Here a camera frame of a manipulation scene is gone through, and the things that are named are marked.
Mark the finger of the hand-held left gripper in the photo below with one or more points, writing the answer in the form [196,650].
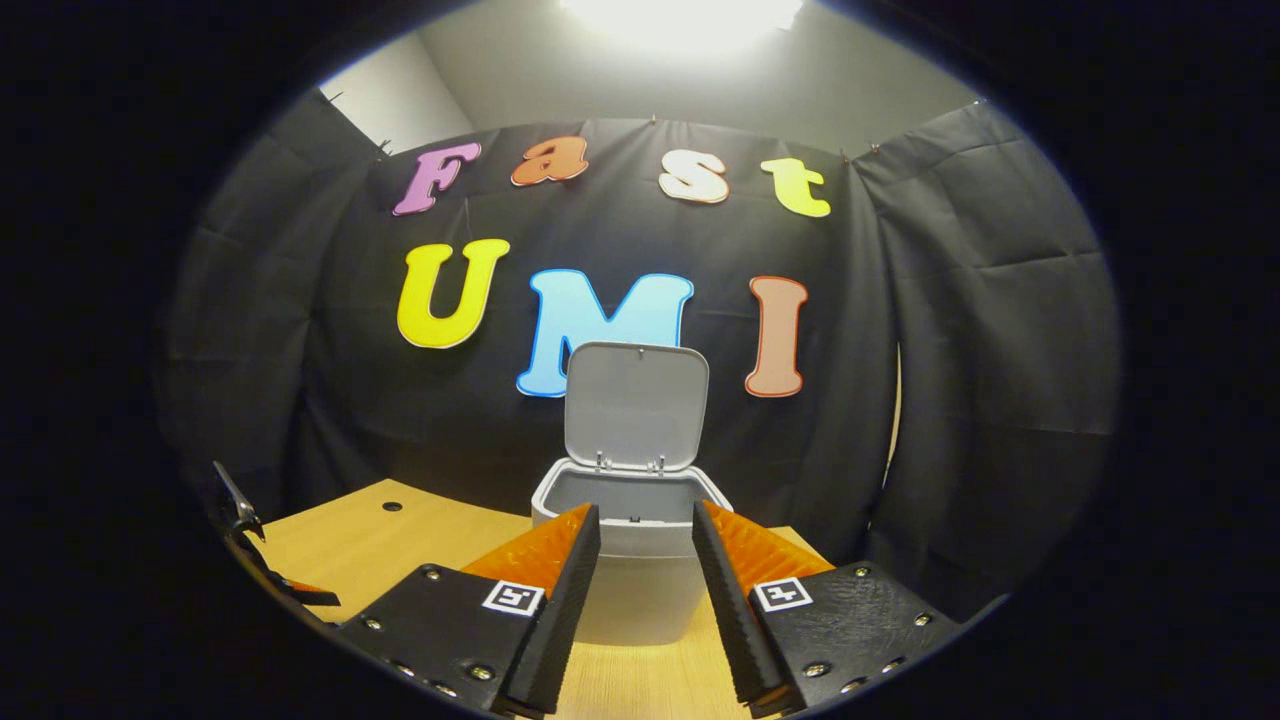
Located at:
[238,505]
[300,595]

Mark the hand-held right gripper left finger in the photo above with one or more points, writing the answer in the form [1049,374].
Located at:
[560,630]

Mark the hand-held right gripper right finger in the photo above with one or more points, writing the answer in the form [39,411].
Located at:
[735,620]

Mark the white desktop garbage bin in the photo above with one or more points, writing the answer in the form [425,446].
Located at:
[635,400]

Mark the wooden desktop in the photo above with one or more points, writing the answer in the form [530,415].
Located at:
[400,550]

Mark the black backdrop cloth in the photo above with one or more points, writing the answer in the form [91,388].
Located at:
[330,420]

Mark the ceiling light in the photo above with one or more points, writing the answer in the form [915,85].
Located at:
[680,20]

